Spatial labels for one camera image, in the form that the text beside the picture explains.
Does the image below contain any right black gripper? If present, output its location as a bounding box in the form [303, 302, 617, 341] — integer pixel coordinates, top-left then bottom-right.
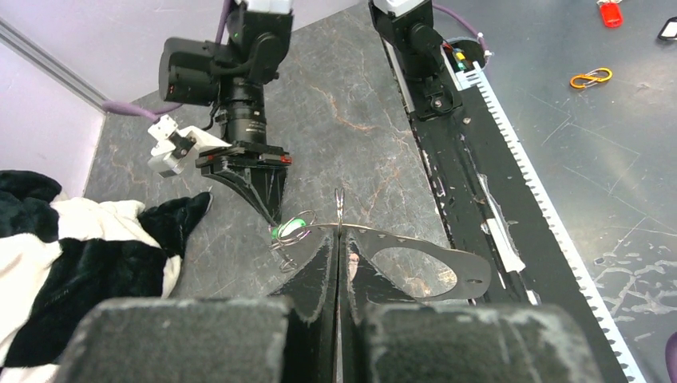
[196, 141, 292, 225]

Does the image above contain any orange carabiner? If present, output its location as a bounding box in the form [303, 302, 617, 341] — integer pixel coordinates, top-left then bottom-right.
[569, 67, 613, 89]

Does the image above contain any green key tag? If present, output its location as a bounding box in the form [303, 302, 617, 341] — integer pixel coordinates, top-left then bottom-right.
[270, 210, 315, 240]

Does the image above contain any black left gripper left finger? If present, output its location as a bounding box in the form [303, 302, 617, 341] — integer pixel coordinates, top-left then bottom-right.
[271, 229, 339, 382]

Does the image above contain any black key fob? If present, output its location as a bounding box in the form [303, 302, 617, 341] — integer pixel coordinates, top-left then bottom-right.
[657, 16, 677, 41]

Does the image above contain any black white checkered pillow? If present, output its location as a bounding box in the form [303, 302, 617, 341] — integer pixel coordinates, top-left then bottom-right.
[1, 170, 213, 382]

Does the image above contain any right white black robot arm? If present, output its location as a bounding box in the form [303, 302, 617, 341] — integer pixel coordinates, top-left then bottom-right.
[148, 1, 492, 226]

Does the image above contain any red key tag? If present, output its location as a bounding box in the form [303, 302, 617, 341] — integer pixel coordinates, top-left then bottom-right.
[596, 0, 624, 28]

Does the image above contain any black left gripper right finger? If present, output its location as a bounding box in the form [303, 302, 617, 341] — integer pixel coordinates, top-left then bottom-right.
[338, 231, 422, 382]

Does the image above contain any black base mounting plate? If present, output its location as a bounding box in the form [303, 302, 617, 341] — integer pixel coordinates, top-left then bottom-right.
[383, 22, 643, 382]

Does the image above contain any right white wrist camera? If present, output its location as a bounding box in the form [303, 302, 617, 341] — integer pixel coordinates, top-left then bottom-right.
[148, 115, 232, 178]

